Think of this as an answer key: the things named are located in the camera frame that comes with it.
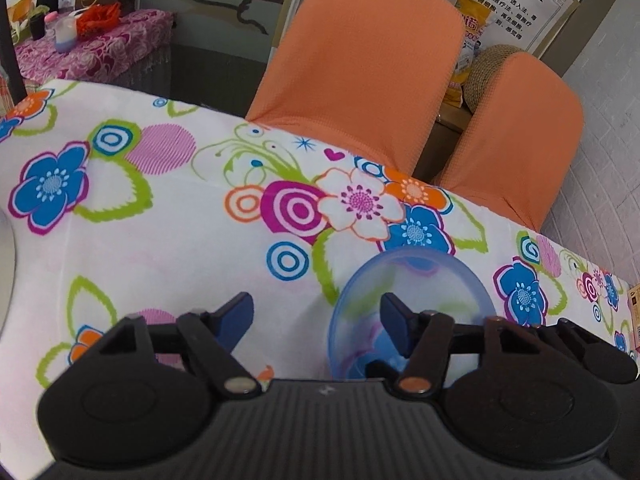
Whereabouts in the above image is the translucent blue plastic bowl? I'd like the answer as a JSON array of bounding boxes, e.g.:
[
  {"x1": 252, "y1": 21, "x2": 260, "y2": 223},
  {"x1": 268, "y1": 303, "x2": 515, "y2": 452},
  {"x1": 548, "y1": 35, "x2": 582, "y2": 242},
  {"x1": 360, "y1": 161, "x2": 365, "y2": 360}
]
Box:
[{"x1": 328, "y1": 246, "x2": 496, "y2": 380}]

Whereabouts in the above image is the right orange chair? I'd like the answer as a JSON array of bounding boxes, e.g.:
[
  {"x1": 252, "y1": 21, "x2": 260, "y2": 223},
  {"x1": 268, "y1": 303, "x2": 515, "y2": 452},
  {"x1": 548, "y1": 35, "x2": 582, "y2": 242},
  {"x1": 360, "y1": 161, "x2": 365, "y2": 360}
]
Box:
[{"x1": 436, "y1": 52, "x2": 584, "y2": 231}]

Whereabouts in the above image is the left orange chair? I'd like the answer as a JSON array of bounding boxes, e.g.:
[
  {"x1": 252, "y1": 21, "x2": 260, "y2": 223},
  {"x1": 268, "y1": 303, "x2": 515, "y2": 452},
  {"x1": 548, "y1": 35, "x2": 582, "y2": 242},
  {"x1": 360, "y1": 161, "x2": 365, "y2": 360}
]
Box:
[{"x1": 246, "y1": 0, "x2": 465, "y2": 174}]

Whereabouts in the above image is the red cracker box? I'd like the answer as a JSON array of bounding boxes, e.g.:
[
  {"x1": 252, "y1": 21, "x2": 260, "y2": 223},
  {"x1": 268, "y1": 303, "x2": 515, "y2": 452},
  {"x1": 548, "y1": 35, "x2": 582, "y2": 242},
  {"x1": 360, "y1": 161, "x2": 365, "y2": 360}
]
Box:
[{"x1": 628, "y1": 284, "x2": 640, "y2": 351}]

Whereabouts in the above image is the white plate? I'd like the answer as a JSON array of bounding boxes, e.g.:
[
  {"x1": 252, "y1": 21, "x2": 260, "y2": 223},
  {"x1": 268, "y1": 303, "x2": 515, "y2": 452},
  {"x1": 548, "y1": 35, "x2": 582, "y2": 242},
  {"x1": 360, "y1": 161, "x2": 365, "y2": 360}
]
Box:
[{"x1": 0, "y1": 212, "x2": 16, "y2": 330}]

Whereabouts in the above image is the wall poster with text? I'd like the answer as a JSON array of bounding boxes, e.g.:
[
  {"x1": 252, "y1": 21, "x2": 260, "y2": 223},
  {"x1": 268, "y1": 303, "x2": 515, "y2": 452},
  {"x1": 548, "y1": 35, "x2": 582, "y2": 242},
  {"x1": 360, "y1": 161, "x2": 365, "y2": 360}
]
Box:
[{"x1": 477, "y1": 0, "x2": 578, "y2": 56}]

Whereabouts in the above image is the floral tablecloth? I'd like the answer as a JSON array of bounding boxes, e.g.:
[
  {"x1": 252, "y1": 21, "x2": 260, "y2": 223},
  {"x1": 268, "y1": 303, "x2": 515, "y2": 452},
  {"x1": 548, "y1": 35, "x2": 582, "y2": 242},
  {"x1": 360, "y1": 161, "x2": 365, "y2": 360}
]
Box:
[{"x1": 1, "y1": 80, "x2": 634, "y2": 479}]

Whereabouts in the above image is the pink floral side table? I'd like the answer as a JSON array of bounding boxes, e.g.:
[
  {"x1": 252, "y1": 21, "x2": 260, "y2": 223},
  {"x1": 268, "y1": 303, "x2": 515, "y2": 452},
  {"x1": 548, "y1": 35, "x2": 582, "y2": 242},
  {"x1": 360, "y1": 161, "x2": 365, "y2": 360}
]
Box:
[{"x1": 15, "y1": 9, "x2": 175, "y2": 84}]

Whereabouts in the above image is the yellow snack bag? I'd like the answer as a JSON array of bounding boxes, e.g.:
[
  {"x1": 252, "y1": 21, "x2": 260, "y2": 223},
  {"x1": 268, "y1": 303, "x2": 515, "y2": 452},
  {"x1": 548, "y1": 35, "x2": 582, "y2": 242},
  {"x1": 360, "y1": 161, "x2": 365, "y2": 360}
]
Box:
[{"x1": 444, "y1": 0, "x2": 491, "y2": 108}]

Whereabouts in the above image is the orange chair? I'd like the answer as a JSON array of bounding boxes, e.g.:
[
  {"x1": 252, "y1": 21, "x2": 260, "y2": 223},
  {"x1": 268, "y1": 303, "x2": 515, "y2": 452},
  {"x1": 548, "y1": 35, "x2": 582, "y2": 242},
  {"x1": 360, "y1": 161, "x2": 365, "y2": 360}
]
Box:
[
  {"x1": 246, "y1": 0, "x2": 465, "y2": 174},
  {"x1": 436, "y1": 52, "x2": 584, "y2": 231}
]

